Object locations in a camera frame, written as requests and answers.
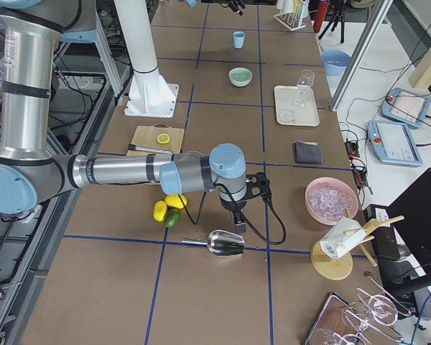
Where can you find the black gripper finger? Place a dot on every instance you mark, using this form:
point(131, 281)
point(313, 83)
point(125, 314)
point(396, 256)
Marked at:
point(238, 221)

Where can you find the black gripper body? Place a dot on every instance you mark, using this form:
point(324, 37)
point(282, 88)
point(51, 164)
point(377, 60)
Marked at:
point(233, 205)

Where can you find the green ceramic bowl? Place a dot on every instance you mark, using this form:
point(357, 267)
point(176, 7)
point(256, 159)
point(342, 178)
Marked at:
point(240, 77)

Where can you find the light blue plastic cup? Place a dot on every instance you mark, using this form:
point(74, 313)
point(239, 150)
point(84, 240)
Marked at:
point(238, 39)

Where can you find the metal ice scoop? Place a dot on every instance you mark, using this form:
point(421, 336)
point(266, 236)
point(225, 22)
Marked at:
point(220, 243)

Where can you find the pink bowl of ice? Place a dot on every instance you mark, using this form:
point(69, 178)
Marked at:
point(328, 200)

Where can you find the blue bowl with fork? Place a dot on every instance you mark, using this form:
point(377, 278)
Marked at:
point(335, 62)

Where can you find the grey folded cloth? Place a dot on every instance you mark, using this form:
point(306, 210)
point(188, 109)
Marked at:
point(307, 153)

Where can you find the green lime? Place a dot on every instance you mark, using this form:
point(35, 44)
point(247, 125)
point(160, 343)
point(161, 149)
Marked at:
point(172, 218)

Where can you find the yellow lemon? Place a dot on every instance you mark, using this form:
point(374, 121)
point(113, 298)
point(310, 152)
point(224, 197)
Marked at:
point(176, 201)
point(159, 211)

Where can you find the cream bear tray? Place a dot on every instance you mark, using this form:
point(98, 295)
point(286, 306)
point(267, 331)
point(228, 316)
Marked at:
point(287, 115)

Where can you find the white carton on stand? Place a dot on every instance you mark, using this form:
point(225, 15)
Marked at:
point(342, 238)

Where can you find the lemon half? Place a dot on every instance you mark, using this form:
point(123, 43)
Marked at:
point(163, 138)

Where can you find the wooden round stand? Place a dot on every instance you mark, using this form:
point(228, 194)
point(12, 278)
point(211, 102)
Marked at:
point(339, 269)

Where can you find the clear wine glass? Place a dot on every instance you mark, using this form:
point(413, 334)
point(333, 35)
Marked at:
point(302, 95)

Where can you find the wooden cutting board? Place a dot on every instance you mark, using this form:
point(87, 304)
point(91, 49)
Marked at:
point(155, 139)

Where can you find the blue teach pendant near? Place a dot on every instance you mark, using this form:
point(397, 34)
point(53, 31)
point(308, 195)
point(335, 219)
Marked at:
point(393, 143)

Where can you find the blue teach pendant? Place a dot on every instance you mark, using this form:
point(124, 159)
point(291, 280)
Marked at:
point(393, 143)
point(406, 107)

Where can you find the clear glasses rack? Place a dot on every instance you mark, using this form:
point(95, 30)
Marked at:
point(369, 319)

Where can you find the blue teach pendant far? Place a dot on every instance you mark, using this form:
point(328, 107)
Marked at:
point(406, 107)

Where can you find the black tripod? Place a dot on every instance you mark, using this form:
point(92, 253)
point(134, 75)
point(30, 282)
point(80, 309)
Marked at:
point(338, 18)

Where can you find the red bottle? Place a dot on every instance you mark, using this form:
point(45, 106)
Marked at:
point(320, 15)

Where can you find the steel handled knife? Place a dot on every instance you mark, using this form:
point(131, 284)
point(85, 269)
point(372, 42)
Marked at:
point(133, 147)

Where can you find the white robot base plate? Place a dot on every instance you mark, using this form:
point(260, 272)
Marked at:
point(152, 103)

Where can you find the white wire cup rack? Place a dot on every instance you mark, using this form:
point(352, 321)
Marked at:
point(292, 13)

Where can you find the aluminium frame post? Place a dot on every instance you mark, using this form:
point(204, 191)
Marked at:
point(376, 18)

